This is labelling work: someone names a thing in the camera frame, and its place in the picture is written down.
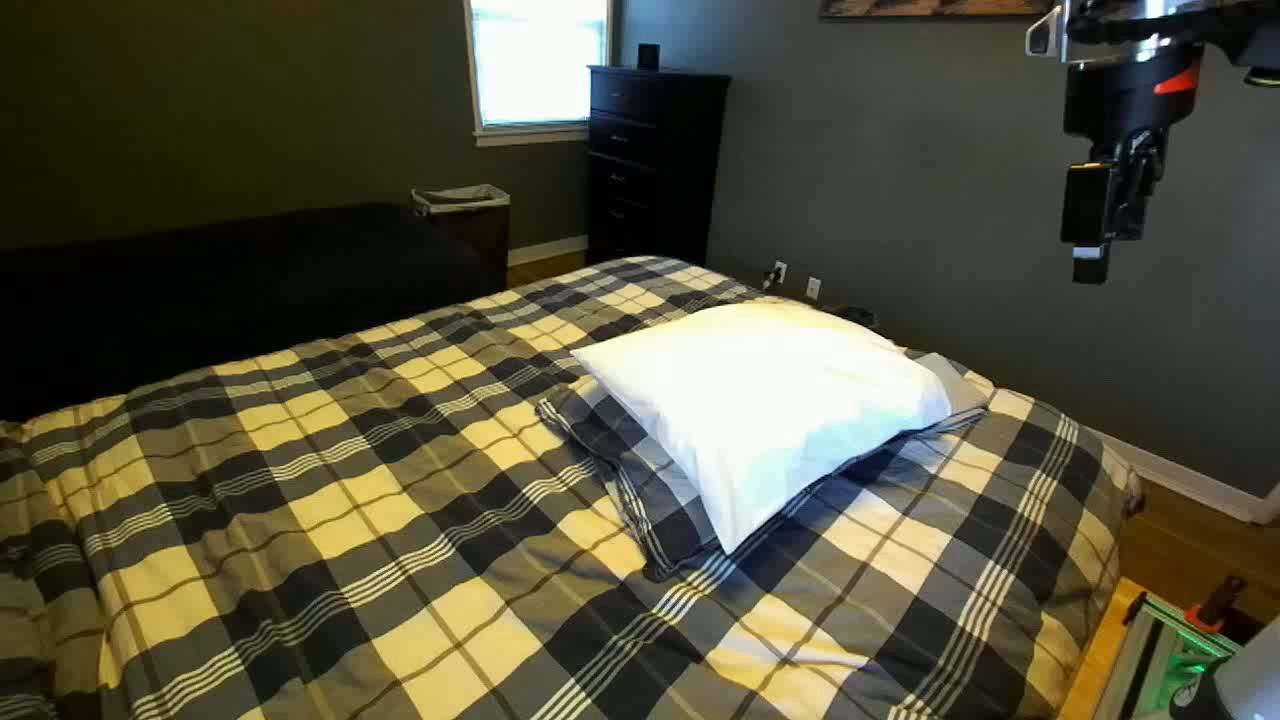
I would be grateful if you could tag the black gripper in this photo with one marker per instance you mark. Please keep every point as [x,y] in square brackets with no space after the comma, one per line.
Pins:
[1132,92]

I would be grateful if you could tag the white wall outlet with plug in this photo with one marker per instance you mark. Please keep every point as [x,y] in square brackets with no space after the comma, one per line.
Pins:
[772,275]

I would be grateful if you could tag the small black box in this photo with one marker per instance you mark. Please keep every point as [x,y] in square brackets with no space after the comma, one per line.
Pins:
[649,58]

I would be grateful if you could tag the bright window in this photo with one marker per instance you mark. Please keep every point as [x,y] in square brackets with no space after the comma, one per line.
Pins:
[542,62]

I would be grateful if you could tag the black tall dresser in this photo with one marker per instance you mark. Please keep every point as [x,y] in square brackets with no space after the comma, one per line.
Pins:
[655,160]

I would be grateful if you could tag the dark daybed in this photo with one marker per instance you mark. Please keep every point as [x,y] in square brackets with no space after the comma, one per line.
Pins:
[200,293]

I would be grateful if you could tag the white baseboard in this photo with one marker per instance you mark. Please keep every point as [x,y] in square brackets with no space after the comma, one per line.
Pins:
[1202,482]
[545,250]

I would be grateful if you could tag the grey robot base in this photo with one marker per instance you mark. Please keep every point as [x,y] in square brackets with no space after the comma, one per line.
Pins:
[1252,680]

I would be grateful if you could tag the checked plaid comforter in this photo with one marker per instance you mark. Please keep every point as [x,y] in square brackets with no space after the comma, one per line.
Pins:
[335,533]

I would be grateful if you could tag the wooden board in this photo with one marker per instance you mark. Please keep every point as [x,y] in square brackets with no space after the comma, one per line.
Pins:
[1092,655]

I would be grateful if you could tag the white pillow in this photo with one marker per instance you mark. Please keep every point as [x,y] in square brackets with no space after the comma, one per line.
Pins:
[760,400]

